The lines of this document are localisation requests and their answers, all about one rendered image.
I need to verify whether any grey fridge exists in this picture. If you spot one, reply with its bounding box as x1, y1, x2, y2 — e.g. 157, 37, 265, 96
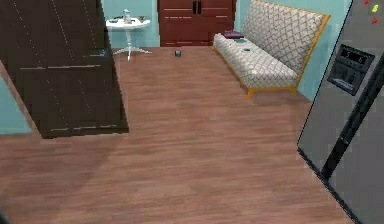
296, 0, 384, 224

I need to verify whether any patterned beige sofa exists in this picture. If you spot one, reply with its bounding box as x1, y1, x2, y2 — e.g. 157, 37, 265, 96
212, 0, 332, 100

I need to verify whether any dark brown cupboard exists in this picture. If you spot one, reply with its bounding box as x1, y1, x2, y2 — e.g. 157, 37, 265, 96
0, 0, 130, 140

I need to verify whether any red-brown wooden cabinet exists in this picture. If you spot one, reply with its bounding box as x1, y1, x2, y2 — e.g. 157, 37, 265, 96
156, 0, 238, 48

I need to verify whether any purple book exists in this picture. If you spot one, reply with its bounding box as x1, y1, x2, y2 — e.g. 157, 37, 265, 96
222, 30, 245, 40

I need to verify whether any black fridge handle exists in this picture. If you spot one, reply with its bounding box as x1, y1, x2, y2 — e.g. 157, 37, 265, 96
320, 59, 384, 181

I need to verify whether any white round side table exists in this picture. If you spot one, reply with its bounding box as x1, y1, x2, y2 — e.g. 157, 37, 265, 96
105, 17, 153, 62

